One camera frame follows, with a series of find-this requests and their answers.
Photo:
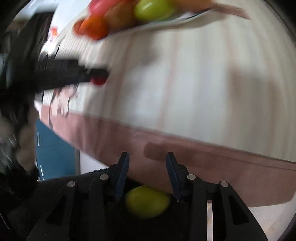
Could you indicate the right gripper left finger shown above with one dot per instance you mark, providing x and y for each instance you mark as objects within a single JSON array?
[{"x": 106, "y": 190}]

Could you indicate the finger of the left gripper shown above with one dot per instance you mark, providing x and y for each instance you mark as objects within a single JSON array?
[{"x": 92, "y": 74}]

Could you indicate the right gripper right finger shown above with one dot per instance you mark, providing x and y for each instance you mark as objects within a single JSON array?
[{"x": 190, "y": 192}]

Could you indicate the small red cherry tomato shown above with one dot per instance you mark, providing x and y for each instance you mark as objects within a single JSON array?
[{"x": 99, "y": 80}]

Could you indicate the dark orange tangerine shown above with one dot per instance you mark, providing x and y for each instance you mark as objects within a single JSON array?
[{"x": 94, "y": 27}]

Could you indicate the dark brownish orange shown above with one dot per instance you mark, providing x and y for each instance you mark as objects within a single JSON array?
[{"x": 76, "y": 27}]

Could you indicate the blue cabinet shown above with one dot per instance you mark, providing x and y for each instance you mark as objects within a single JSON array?
[{"x": 55, "y": 158}]

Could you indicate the large red apple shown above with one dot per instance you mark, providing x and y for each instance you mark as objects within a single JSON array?
[{"x": 100, "y": 7}]

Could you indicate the brownish red apple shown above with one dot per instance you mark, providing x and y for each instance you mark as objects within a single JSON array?
[{"x": 121, "y": 16}]

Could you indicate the floral ceramic fruit plate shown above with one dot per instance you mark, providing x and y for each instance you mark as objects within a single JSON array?
[{"x": 181, "y": 19}]

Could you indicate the green apple in plate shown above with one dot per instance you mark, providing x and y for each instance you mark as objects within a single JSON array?
[{"x": 154, "y": 10}]

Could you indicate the striped tablecloth with cat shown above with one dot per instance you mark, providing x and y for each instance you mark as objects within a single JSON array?
[{"x": 218, "y": 92}]

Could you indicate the red yellow striped apple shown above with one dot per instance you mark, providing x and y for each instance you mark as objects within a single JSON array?
[{"x": 194, "y": 5}]

